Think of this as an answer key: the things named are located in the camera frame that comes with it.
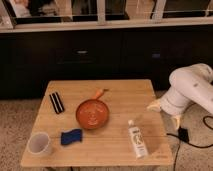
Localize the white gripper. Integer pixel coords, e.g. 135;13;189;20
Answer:
147;89;186;130

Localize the white plastic bottle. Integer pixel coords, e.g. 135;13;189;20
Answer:
128;120;148;158

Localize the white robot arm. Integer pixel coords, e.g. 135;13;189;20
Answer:
147;63;213;129

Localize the black power adapter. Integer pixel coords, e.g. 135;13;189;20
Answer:
178;128;189;143

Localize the wooden table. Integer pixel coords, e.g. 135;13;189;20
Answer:
21;80;173;167

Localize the blue sponge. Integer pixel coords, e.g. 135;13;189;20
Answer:
61;129;83;145

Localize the black striped rectangular block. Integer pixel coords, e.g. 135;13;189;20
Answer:
49;92;65;114

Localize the white cup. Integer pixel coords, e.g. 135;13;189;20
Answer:
27;132;52;157

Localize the dark cabinet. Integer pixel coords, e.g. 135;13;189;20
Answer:
0;26;213;99

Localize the black power cable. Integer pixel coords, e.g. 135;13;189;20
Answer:
166;115;213;171

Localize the orange ceramic bowl with handle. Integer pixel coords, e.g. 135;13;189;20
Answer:
76;89;109;130

